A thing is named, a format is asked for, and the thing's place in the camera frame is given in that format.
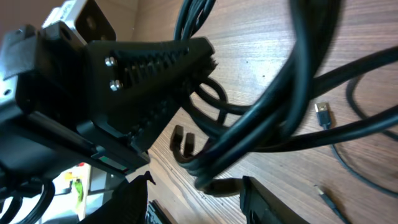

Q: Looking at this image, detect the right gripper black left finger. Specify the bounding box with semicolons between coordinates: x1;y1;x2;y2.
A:
79;171;155;224

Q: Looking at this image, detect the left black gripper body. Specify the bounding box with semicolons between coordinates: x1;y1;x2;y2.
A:
1;22;150;187

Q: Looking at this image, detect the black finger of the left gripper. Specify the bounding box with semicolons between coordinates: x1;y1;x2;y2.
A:
85;37;215;152

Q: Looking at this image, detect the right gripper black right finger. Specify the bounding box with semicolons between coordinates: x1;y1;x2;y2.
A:
240;176;308;224

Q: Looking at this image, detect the thick black cable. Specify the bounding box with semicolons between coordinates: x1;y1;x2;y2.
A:
169;0;398;198

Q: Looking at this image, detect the thin black USB cable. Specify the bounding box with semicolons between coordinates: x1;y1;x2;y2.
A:
313;74;398;224

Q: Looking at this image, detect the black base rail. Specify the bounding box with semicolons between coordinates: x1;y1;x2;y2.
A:
145;200;173;224

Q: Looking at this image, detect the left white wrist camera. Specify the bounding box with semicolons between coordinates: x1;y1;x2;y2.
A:
42;0;116;44

